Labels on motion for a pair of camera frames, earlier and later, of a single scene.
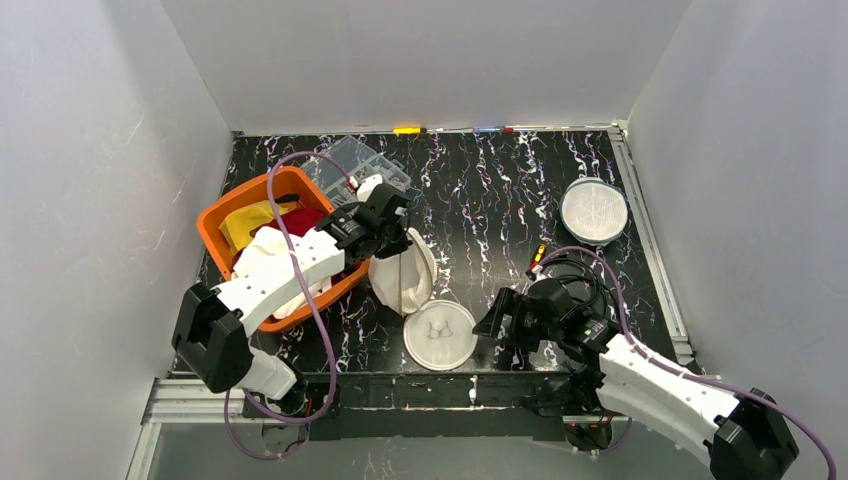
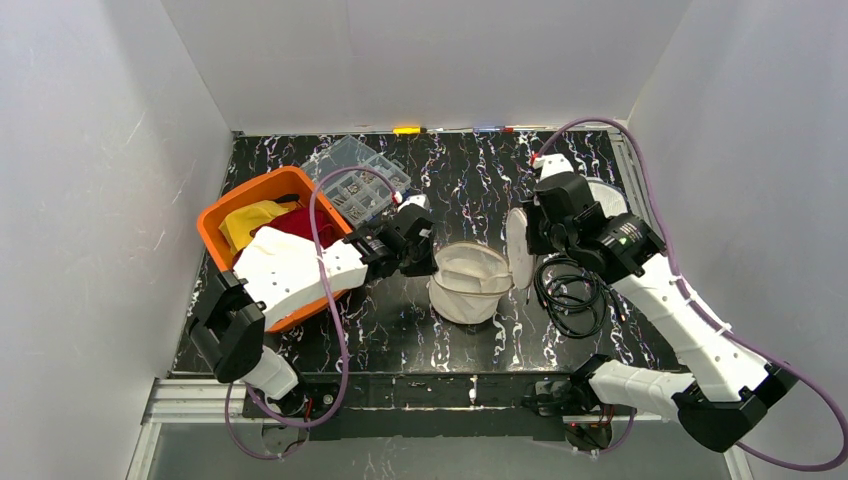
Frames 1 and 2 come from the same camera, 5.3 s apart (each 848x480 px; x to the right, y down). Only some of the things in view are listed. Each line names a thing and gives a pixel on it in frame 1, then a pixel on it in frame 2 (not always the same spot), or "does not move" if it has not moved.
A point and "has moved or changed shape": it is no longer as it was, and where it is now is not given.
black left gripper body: x=392 y=225 → x=420 y=246
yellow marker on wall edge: x=415 y=130 does not move
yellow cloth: x=237 y=226 does not move
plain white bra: x=270 y=249 does not move
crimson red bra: x=298 y=221 has moved or changed shape
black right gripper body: x=506 y=316 → x=536 y=230
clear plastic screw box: x=358 y=160 does not move
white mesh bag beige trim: x=438 y=334 → x=470 y=283
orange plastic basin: x=286 y=181 does not move
